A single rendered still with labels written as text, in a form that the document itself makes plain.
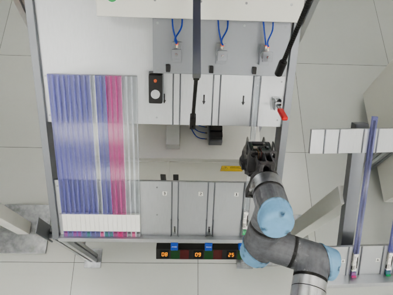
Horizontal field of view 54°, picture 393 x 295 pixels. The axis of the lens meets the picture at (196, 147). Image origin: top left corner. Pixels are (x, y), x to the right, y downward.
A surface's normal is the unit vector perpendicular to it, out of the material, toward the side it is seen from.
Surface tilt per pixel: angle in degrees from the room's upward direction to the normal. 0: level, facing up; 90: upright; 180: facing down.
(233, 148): 0
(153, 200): 45
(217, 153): 0
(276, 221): 54
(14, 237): 0
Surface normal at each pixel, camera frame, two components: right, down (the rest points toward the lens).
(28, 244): 0.04, -0.40
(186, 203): 0.04, 0.37
